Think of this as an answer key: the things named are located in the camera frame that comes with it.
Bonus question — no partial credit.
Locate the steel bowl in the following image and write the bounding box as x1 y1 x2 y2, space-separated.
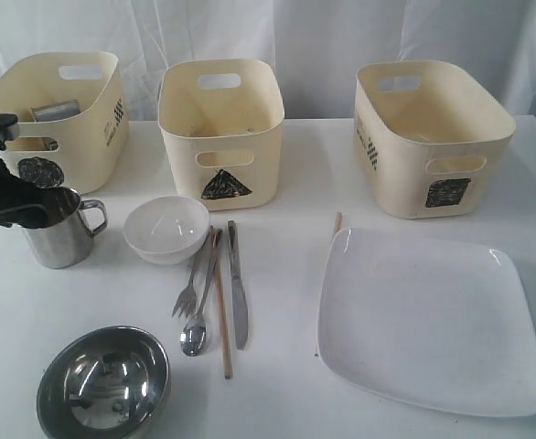
36 326 171 438

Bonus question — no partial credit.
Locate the white square plate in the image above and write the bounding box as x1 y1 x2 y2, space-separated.
316 228 536 418

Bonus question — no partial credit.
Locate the steel table knife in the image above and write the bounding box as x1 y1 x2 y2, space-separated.
227 220 249 350

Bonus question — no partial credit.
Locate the cream bin with square mark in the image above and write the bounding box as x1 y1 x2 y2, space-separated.
352 60 516 219

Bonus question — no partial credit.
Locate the wooden chopstick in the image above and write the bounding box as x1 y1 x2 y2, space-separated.
212 228 233 380
332 211 343 239

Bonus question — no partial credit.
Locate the steel fork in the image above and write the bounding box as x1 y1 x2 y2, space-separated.
171 226 214 316

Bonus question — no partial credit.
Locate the white ceramic bowl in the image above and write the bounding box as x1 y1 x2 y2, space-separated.
123 195 210 265

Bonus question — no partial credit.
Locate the wooden chopstick under plate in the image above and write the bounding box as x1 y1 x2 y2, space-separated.
332 211 343 239

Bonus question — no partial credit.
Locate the steel cup in bin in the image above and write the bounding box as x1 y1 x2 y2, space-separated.
31 100 80 122

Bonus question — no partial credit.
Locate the cream bin with triangle mark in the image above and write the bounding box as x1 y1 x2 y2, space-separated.
158 59 284 210

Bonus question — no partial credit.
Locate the cream bin with circle mark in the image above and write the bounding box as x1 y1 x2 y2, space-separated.
0 51 129 194

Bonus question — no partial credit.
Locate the steel spoon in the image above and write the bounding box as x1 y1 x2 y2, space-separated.
180 227 222 357

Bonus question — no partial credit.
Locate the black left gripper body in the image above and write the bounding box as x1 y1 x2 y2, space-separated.
0 113 63 229

